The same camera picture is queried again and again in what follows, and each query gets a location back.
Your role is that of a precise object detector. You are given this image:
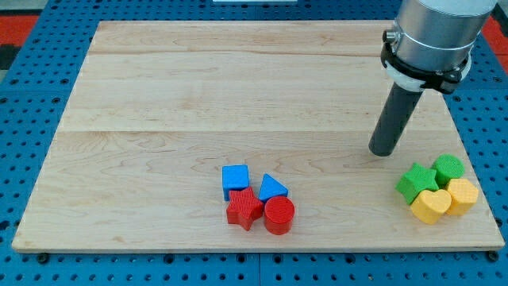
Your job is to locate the red star block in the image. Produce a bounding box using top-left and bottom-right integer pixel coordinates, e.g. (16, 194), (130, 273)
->
(226, 187), (264, 231)

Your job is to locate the green star block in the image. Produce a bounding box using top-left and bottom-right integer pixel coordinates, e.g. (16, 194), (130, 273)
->
(395, 163), (439, 205)

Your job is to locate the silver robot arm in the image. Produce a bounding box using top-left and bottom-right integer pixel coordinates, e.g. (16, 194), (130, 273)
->
(368, 0), (497, 157)

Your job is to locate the red cylinder block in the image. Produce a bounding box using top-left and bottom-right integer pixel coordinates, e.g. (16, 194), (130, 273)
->
(264, 195), (295, 235)

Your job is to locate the yellow heart block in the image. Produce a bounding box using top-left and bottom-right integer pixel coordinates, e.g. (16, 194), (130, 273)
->
(410, 189), (452, 225)

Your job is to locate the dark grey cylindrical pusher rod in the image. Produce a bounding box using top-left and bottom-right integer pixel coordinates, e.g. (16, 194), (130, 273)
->
(368, 83), (423, 157)

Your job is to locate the blue cube block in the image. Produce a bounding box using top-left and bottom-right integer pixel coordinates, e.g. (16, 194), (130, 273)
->
(221, 164), (250, 201)

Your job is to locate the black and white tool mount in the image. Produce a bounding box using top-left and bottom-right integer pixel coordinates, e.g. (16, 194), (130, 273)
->
(380, 30), (471, 95)

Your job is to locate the blue triangle block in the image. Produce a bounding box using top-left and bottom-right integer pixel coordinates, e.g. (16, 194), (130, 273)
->
(259, 173), (289, 203)

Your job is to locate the green cylinder block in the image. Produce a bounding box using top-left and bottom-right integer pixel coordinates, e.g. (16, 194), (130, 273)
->
(431, 153), (465, 187)

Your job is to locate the light wooden board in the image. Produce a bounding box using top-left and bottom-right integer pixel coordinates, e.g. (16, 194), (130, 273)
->
(12, 21), (505, 253)

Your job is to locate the yellow hexagon block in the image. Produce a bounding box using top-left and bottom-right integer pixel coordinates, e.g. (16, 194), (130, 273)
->
(445, 178), (479, 216)

